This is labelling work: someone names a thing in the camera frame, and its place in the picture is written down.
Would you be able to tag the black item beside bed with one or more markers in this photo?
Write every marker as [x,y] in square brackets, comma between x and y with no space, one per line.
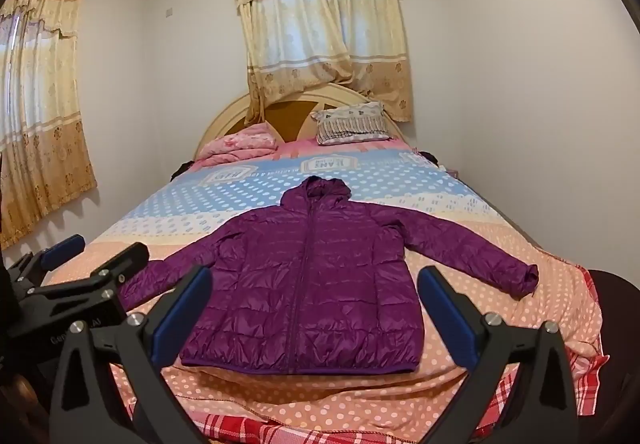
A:
[182,168]
[427,155]

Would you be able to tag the dark maroon object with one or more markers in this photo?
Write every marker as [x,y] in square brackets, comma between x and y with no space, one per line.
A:
[615,314]

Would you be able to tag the bed with polka-dot sheet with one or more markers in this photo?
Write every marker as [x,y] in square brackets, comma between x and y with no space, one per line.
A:
[450,224]

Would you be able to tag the striped floral pillow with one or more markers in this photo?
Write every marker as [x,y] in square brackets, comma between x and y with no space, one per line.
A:
[350,124]

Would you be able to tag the pink folded blanket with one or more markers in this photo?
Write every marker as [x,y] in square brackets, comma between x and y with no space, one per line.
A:
[240,144]

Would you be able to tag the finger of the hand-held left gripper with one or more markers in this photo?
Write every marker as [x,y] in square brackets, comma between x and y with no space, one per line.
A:
[62,250]
[122,263]

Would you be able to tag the cream wooden headboard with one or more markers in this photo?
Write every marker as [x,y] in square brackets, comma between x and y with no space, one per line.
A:
[225,117]

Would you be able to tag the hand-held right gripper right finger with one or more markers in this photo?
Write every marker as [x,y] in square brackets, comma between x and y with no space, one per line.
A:
[447,319]

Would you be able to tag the purple puffer jacket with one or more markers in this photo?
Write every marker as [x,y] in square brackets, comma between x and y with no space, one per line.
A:
[310,284]

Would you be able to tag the yellow floral curtain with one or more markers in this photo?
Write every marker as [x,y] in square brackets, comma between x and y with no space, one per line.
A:
[320,24]
[40,124]

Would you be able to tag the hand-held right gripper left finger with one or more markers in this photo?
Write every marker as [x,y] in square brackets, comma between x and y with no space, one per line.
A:
[182,316]

